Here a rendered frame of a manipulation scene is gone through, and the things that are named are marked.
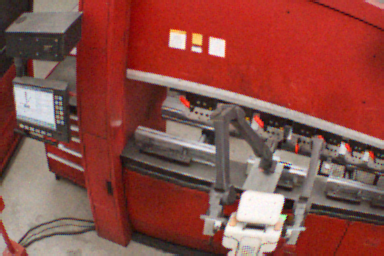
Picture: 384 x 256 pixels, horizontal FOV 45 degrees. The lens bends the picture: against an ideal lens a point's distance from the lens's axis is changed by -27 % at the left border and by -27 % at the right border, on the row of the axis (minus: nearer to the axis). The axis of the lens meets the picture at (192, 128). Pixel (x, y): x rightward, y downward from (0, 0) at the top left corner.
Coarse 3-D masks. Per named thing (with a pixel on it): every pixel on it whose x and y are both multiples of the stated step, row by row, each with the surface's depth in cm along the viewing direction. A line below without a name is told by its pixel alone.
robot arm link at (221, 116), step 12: (228, 108) 267; (216, 120) 265; (228, 120) 266; (216, 132) 266; (228, 132) 267; (216, 144) 267; (228, 144) 268; (216, 156) 268; (228, 156) 269; (216, 168) 269; (228, 168) 269; (216, 180) 270; (228, 180) 269; (228, 192) 267; (228, 204) 268
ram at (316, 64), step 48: (144, 0) 288; (192, 0) 278; (240, 0) 268; (288, 0) 256; (144, 48) 308; (240, 48) 288; (288, 48) 276; (336, 48) 261; (288, 96) 294; (336, 96) 280
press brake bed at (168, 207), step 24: (144, 168) 346; (144, 192) 359; (168, 192) 351; (192, 192) 343; (144, 216) 375; (168, 216) 365; (192, 216) 357; (312, 216) 323; (336, 216) 316; (360, 216) 310; (144, 240) 397; (168, 240) 391; (192, 240) 376; (216, 240) 365; (312, 240) 337; (336, 240) 330; (360, 240) 322
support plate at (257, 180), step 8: (256, 160) 328; (280, 168) 323; (248, 176) 317; (256, 176) 318; (264, 176) 318; (272, 176) 318; (248, 184) 313; (256, 184) 313; (264, 184) 313; (272, 184) 312; (272, 192) 307
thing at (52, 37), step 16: (32, 16) 273; (48, 16) 270; (64, 16) 267; (80, 16) 268; (16, 32) 259; (32, 32) 256; (48, 32) 254; (64, 32) 253; (80, 32) 276; (16, 48) 267; (32, 48) 263; (48, 48) 260; (64, 48) 260; (16, 64) 286
